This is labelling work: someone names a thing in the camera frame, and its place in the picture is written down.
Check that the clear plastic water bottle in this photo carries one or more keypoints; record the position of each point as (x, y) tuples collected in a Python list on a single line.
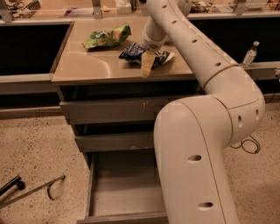
[(250, 55)]

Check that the black caster wheel leg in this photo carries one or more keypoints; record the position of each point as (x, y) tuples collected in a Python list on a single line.
[(17, 181)]

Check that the grey drawer cabinet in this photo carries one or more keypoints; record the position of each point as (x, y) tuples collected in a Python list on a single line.
[(99, 74)]

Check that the metal rod with hook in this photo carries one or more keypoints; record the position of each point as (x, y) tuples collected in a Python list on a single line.
[(47, 186)]

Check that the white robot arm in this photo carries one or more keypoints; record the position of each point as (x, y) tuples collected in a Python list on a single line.
[(191, 133)]

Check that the green chip bag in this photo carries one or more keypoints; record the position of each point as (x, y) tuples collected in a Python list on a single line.
[(109, 38)]

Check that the grey shelf unit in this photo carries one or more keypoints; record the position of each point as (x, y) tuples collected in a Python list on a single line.
[(29, 54), (235, 36)]

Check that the top grey drawer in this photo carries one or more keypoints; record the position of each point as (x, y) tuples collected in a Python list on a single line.
[(113, 111)]

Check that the right grey shelf unit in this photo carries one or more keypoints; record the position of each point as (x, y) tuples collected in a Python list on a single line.
[(235, 36)]

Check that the black power adapter with cable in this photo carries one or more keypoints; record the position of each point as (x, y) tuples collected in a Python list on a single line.
[(249, 145)]

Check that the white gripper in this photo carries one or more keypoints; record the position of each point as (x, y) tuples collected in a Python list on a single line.
[(152, 44)]

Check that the left grey shelf unit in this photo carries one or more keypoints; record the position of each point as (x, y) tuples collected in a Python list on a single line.
[(29, 54)]

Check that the blue chip bag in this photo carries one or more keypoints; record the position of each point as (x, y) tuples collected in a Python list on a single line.
[(133, 54)]

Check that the open bottom grey drawer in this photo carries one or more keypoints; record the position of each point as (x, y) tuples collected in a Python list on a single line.
[(124, 188)]

